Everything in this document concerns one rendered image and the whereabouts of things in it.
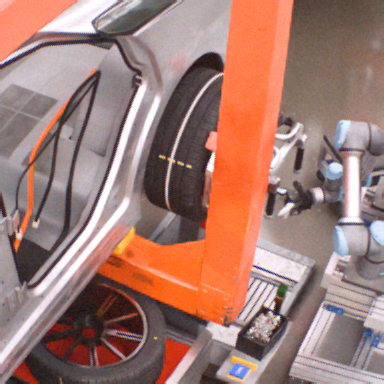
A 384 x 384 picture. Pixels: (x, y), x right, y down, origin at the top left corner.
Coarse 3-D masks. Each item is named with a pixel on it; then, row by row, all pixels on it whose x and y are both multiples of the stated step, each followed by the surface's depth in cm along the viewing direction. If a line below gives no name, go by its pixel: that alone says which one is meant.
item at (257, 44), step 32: (256, 0) 264; (288, 0) 269; (256, 32) 272; (288, 32) 283; (256, 64) 280; (224, 96) 295; (256, 96) 288; (224, 128) 303; (256, 128) 297; (224, 160) 312; (256, 160) 305; (224, 192) 321; (256, 192) 318; (224, 224) 330; (256, 224) 337; (224, 256) 340; (224, 288) 351; (224, 320) 363
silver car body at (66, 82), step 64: (128, 0) 307; (192, 0) 342; (0, 64) 259; (64, 64) 410; (128, 64) 318; (0, 128) 373; (64, 128) 373; (128, 128) 339; (0, 192) 264; (64, 192) 354; (128, 192) 358; (0, 256) 273; (64, 256) 329; (0, 320) 286
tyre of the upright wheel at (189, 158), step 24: (192, 72) 385; (216, 72) 393; (192, 96) 375; (216, 96) 375; (168, 120) 372; (192, 120) 370; (216, 120) 369; (168, 144) 372; (192, 144) 369; (192, 168) 370; (168, 192) 381; (192, 192) 376; (192, 216) 389
